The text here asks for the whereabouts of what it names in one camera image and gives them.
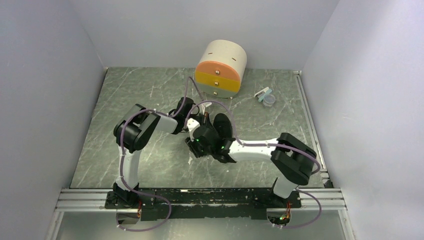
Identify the black shoe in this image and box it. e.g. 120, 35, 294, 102
213, 113, 233, 139

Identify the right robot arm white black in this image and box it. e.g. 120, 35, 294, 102
185, 123, 319, 207

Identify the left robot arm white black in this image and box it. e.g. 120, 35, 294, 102
105, 97, 206, 208

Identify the round cream drawer cabinet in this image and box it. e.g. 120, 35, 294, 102
194, 39, 247, 99

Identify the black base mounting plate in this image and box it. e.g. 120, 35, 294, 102
104, 187, 302, 221

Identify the clear plastic cup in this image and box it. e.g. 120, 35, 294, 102
254, 87, 276, 108

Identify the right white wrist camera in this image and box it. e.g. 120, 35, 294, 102
186, 118, 200, 135

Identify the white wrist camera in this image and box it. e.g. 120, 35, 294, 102
201, 102, 212, 109
186, 118, 200, 135

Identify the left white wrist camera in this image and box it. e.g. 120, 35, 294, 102
201, 102, 212, 109

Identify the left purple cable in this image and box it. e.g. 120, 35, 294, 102
114, 76, 205, 233

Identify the aluminium frame rail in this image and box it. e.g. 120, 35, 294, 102
55, 188, 347, 212

